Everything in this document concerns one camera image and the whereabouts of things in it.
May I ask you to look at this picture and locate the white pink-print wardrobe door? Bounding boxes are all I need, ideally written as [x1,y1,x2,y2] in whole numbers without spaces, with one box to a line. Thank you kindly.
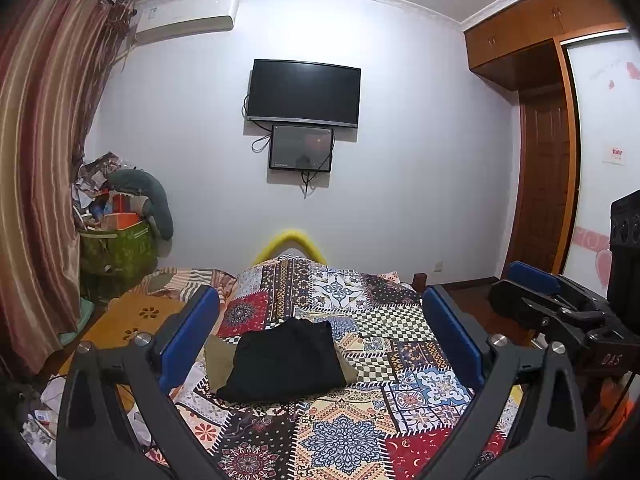
[557,27,640,301]

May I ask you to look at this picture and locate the brown wooden door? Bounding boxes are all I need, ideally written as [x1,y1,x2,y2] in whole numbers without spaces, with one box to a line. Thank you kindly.
[502,89,573,281]

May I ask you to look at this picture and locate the black pants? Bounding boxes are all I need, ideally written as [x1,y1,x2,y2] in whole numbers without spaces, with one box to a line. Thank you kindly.
[216,317,348,403]

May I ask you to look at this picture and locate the yellow foam bed-end pad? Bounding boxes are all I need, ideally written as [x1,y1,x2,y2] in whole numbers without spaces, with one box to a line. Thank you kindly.
[252,228,327,266]

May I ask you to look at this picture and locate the overhead wooden cabinet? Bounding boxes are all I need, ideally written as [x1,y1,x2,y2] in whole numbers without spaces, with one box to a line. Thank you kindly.
[462,0,631,92]

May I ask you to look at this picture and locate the grey curved pillow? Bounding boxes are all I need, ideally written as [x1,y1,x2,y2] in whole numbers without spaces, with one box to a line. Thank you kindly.
[107,169,174,238]

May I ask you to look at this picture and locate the scattered white papers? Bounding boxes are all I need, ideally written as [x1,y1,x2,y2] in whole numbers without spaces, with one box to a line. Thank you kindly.
[20,375,68,466]

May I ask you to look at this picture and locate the striped red beige curtain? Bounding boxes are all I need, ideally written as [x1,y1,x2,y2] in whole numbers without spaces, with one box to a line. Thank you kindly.
[0,0,136,376]

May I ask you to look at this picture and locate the khaki pants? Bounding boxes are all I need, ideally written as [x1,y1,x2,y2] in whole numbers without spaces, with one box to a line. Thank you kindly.
[204,332,358,393]

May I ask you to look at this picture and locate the black wall television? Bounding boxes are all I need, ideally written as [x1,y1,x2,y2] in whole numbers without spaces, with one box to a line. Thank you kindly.
[247,58,362,128]

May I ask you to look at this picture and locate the orange striped quilt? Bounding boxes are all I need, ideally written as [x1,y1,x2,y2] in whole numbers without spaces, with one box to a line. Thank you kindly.
[135,266,238,311]

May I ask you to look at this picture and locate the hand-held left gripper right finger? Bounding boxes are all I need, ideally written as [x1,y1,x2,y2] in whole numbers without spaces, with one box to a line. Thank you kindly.
[422,285,588,480]

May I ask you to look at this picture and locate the orange yellow fleece blanket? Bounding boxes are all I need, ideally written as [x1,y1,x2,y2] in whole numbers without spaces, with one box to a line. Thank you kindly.
[587,380,633,433]

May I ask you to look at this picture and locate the small black wall monitor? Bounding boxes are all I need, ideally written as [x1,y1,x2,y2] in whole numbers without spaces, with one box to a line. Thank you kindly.
[269,123,335,173]

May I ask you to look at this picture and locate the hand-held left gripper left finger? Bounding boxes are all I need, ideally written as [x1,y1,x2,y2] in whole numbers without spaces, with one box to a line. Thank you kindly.
[56,284,223,480]

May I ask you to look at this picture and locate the pale green plastic basin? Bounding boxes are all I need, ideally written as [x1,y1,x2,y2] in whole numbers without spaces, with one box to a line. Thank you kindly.
[60,297,96,346]

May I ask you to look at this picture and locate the white wall air conditioner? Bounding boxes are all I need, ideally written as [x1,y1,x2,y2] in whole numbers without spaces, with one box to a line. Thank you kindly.
[134,0,240,45]

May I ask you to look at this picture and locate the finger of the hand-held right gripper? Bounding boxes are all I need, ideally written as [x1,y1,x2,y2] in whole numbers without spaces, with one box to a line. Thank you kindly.
[487,280,608,333]
[505,260,608,313]

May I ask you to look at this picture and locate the patchwork print bedsheet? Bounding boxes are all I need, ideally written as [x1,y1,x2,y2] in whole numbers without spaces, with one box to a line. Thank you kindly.
[145,254,521,480]

